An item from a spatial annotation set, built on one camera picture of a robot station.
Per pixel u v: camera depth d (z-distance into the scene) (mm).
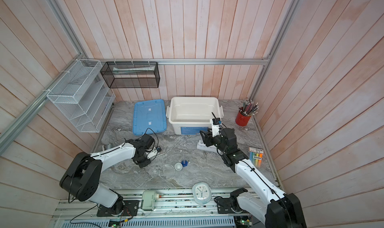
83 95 730
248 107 979
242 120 1021
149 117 1114
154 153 837
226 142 598
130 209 728
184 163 880
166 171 858
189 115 1112
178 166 858
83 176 440
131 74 1040
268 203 415
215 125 685
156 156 798
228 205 731
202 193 762
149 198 733
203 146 942
